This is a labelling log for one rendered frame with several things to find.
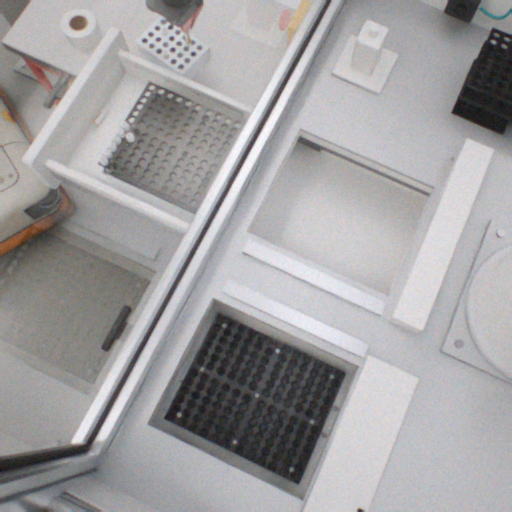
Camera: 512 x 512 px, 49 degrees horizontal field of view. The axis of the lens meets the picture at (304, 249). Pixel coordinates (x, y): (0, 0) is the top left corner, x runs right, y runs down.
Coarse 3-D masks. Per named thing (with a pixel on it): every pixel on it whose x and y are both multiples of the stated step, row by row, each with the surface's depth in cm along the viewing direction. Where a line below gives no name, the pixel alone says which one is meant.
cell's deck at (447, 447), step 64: (384, 0) 100; (320, 64) 95; (448, 64) 97; (320, 128) 92; (384, 128) 93; (448, 128) 93; (256, 192) 88; (192, 320) 82; (320, 320) 83; (384, 320) 84; (448, 320) 84; (448, 384) 82; (128, 448) 77; (192, 448) 77; (448, 448) 79
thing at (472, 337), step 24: (504, 240) 87; (480, 264) 85; (504, 264) 76; (480, 288) 82; (504, 288) 72; (456, 312) 83; (480, 312) 81; (504, 312) 72; (456, 336) 82; (480, 336) 81; (504, 336) 75; (480, 360) 82; (504, 360) 79
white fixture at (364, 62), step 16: (368, 32) 87; (384, 32) 88; (352, 48) 96; (368, 48) 88; (336, 64) 95; (352, 64) 93; (368, 64) 91; (384, 64) 95; (352, 80) 94; (368, 80) 94; (384, 80) 94
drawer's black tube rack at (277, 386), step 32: (224, 352) 86; (256, 352) 86; (288, 352) 89; (224, 384) 87; (256, 384) 88; (288, 384) 85; (320, 384) 88; (192, 416) 83; (224, 416) 86; (256, 416) 86; (288, 416) 83; (320, 416) 87; (224, 448) 82; (256, 448) 85; (288, 448) 82
